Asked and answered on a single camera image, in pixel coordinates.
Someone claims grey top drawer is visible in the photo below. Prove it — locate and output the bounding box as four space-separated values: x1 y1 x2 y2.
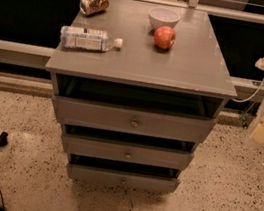
52 95 215 143

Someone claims grey drawer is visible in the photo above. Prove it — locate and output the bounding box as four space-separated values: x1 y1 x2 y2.
52 95 215 143
61 135 194 170
67 164 180 193

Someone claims grey wooden drawer cabinet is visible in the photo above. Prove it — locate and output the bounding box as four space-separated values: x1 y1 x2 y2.
26 0 251 206

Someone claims grey bottom drawer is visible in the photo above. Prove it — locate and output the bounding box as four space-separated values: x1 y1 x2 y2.
67 164 180 193

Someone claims grey middle drawer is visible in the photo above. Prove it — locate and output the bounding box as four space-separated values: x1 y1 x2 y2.
61 135 194 170

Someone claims red apple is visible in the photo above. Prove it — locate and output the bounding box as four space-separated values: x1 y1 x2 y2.
153 26 176 50

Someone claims white bowl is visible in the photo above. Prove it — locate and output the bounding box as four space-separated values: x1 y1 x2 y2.
148 7 180 29

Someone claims brown soda can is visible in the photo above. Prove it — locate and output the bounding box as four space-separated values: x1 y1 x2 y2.
79 0 110 16

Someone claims clear plastic water bottle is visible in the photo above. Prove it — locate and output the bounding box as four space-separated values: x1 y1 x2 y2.
60 26 123 52

